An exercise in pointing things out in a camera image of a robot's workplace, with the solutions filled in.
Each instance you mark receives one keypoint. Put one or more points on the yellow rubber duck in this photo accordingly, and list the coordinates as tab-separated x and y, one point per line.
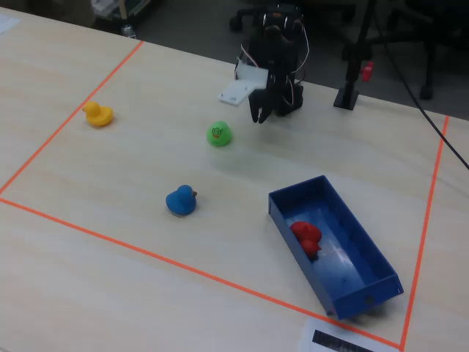
97	114

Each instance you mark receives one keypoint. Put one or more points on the black office chair base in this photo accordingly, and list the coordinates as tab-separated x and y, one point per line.
240	18

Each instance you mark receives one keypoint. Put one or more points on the red clamp knob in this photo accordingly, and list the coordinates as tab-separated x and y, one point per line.
367	71

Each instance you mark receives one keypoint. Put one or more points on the black clamp stand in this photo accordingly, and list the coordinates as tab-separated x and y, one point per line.
348	88

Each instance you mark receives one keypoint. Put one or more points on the small silver caster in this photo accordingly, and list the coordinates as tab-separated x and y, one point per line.
128	31

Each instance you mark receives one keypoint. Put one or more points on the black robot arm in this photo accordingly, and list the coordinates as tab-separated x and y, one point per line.
289	55

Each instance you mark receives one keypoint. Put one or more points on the blue plastic box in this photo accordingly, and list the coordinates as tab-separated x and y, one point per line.
351	271

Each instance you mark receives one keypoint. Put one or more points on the blue rubber duck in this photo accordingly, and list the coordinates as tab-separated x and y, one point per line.
181	200

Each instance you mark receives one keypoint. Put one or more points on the green rubber duck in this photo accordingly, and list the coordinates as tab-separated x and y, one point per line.
218	134

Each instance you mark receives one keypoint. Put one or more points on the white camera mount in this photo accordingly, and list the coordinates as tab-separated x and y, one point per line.
243	86

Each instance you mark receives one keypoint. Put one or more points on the orange tape strip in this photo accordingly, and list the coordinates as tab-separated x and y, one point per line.
425	227
73	113
183	267

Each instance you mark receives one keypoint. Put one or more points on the black office chair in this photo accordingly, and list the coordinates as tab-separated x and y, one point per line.
428	33

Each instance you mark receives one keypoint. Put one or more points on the red rubber duck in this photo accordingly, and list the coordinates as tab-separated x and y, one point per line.
309	236

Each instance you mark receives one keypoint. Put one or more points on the white paper label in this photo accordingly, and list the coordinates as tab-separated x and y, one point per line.
337	339

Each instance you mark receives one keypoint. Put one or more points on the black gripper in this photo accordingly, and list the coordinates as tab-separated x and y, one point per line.
264	98

